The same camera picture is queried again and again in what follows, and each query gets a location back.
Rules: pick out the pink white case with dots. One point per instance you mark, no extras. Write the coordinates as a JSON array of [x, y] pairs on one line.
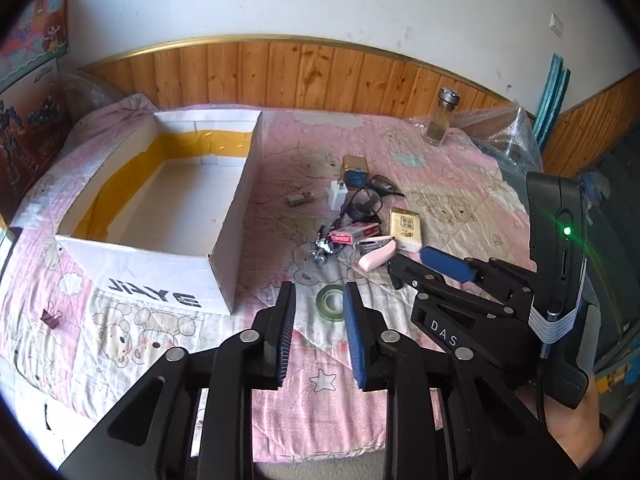
[[377, 255]]

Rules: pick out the white cardboard box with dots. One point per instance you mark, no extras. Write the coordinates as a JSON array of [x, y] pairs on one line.
[[165, 195]]

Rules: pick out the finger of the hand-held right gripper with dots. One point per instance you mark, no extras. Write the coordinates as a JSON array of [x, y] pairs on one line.
[[440, 310], [445, 262]]

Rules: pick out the colourful toy box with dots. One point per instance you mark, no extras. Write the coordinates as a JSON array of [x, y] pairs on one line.
[[35, 35]]

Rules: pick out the white wall switch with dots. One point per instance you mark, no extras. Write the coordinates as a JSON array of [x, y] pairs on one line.
[[556, 24]]

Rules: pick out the small grey lighter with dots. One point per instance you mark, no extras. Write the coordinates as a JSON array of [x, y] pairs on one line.
[[300, 198]]

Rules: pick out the pink printed blanket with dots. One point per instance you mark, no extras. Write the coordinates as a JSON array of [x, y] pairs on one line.
[[440, 195]]

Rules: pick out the small gold box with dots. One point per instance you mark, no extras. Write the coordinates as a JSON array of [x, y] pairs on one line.
[[356, 170]]

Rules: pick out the white charger plug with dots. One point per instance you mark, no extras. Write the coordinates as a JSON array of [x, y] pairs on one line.
[[337, 195]]

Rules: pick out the purple binder clip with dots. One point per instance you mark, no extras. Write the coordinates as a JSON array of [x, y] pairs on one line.
[[51, 316]]

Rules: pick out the wooden wall panelling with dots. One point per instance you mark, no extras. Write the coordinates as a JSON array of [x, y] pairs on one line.
[[300, 75]]

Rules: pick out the cream cigarette pack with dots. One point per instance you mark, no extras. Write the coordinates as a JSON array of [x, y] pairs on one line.
[[405, 230]]

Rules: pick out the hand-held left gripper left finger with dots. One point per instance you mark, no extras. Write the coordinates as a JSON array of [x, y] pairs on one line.
[[286, 330]]

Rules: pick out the glass bottle with metal cap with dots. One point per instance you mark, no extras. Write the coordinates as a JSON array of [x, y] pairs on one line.
[[439, 117]]

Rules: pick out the red cigarette pack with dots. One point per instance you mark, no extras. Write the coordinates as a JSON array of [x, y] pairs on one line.
[[352, 234]]

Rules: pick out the robot figure toy box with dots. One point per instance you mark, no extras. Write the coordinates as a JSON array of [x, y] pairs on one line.
[[25, 130]]

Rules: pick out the black framed glasses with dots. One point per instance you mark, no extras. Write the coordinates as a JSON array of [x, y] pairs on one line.
[[386, 186]]

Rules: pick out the blue foam boards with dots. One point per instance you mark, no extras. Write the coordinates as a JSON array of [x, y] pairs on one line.
[[552, 95]]

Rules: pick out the green tape roll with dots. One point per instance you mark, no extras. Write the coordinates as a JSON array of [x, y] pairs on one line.
[[322, 296]]

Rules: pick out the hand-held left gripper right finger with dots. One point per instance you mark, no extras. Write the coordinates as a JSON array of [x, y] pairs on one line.
[[352, 340]]

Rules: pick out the person's right forearm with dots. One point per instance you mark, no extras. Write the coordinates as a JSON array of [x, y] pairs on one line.
[[575, 435]]

